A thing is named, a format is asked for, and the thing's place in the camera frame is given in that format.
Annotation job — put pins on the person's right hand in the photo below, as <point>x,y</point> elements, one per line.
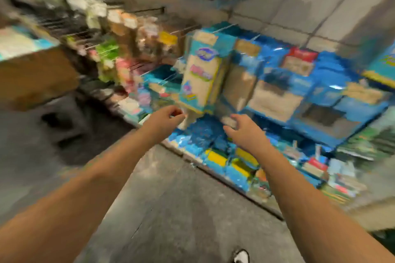
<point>247,134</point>

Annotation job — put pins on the person's left hand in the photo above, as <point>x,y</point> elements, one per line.
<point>163,124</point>

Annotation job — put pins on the blue antibacterial cloth packets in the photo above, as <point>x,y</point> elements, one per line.
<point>237,87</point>

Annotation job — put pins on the blue steel-cloth packets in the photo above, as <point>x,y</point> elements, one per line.
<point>333,118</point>

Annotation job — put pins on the person's right forearm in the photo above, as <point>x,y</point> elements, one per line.
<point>321,216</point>

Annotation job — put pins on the person's black shoe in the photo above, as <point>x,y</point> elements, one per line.
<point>241,256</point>

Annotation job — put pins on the yellow green sponge packets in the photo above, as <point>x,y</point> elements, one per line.
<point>217,158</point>

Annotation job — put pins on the blue glove packets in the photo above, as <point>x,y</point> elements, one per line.
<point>200,133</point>

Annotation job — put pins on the teal cloth packets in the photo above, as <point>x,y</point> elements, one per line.
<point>161,81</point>

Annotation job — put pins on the pink goods pile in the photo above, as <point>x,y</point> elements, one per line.
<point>125,72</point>

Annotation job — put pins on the striped sponge packets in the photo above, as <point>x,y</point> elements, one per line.
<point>318,170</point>

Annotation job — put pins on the bright yellow price tag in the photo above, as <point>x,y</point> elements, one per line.
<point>168,38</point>

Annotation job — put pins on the yellowish price tag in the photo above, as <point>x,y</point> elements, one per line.
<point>364,93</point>
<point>247,47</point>
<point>205,38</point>

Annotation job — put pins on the red white price tag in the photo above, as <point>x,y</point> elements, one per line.
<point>300,61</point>

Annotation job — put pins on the hanging green packets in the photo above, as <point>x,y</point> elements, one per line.
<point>108,50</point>

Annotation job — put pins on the hanging brownish packets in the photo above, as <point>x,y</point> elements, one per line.
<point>148,31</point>

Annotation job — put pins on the pale white price tag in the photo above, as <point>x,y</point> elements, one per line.
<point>115,15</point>
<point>97,7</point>
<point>130,20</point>

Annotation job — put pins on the clear packets with green print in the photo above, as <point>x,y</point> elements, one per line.
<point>370,139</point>

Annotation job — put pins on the dark green goods pile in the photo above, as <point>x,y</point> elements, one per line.
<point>384,241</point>

